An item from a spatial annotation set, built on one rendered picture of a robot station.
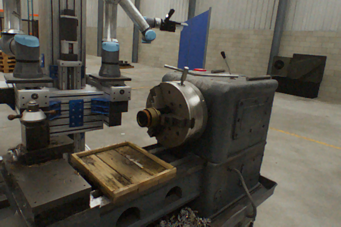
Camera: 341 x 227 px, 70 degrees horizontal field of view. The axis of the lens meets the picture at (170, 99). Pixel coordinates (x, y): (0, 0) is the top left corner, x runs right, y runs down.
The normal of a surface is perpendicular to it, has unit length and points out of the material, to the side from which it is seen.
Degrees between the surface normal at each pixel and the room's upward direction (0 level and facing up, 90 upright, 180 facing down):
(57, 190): 0
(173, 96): 90
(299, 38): 90
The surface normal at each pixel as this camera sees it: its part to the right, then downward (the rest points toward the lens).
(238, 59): -0.70, 0.10
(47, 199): 0.08, -0.97
